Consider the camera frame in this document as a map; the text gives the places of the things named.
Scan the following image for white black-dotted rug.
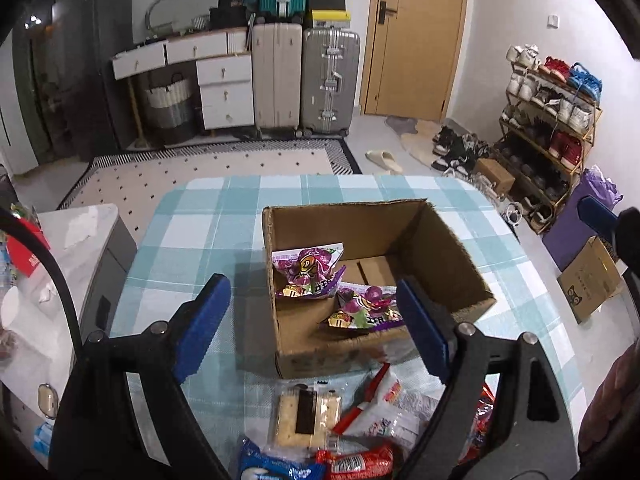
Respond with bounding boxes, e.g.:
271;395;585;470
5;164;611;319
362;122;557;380
57;137;363;211

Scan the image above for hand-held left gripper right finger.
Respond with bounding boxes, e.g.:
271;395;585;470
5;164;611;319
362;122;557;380
395;277;581;480

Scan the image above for pile of black white sneakers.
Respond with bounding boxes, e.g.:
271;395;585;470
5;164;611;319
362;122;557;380
430;125;493;177

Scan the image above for teal checked tablecloth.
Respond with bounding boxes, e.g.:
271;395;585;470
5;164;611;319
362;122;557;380
110;175;586;480

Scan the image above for round vanity mirror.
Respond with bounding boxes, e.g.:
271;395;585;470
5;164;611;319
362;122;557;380
145;0;221;36

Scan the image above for printed flat cardboard box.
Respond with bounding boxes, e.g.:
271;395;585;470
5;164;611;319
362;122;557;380
557;235;626;325

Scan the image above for black printed bag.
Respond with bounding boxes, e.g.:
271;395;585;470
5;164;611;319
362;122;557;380
209;0;251;28

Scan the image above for yellow shoe box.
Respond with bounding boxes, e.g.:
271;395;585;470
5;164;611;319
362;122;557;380
310;9;351;31

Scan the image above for silver suitcase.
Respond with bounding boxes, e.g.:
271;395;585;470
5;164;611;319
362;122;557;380
299;27;362;137

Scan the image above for dark grey refrigerator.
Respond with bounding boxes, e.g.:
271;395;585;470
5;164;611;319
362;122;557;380
12;0;136;161

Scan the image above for beige slipper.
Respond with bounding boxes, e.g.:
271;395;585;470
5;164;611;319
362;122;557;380
365;149;405;176

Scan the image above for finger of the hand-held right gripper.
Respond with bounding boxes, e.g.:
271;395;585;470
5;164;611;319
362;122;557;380
577;195;640;272

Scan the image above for beige fluffy mat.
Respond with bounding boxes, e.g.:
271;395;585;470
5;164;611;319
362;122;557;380
399;119;451;163

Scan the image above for grey white laundry basket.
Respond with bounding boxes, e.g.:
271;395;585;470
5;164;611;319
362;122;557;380
142;72;198;143

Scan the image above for red paper packet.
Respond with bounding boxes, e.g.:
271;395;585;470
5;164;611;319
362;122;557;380
0;205;51;281

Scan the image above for black cable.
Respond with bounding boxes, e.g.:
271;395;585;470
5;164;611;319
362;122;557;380
0;207;83;361

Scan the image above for white-topped grey cabinet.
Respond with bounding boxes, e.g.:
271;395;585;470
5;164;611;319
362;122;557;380
0;204;138;466

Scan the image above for white drawer dresser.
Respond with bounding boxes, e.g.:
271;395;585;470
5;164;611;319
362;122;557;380
111;27;255;133

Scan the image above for clear cracker packet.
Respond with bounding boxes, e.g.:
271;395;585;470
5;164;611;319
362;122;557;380
267;382;344;451

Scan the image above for small brown cardboard box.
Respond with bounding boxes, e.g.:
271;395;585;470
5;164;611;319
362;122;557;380
472;157;516;195

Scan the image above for purple snack packet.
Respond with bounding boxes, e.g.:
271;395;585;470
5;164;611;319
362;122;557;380
271;242;347;302
320;282;408;332

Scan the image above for rows of assorted shoes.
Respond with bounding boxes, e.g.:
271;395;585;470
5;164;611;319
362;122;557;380
495;44;603;231

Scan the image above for red black-banded snack packet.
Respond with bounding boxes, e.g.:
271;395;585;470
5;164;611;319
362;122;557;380
315;441;401;480

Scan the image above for blue snack packet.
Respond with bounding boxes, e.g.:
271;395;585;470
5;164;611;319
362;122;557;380
235;437;327;480

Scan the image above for person's right forearm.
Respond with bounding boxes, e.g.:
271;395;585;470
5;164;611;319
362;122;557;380
579;339;640;467

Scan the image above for wooden door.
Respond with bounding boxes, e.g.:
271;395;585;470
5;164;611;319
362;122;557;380
361;0;471;122

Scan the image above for gold metal shoe rack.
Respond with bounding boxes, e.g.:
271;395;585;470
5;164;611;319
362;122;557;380
492;42;603;235

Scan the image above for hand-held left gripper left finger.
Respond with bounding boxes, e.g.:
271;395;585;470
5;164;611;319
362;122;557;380
50;274;236;480

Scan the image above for white red snack packet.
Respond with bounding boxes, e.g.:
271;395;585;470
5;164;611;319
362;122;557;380
331;362;446;452

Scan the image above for beige suitcase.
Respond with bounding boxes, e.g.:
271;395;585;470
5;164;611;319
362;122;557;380
250;22;304;138

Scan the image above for purple bag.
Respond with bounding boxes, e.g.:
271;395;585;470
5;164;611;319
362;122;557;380
542;165;623;271

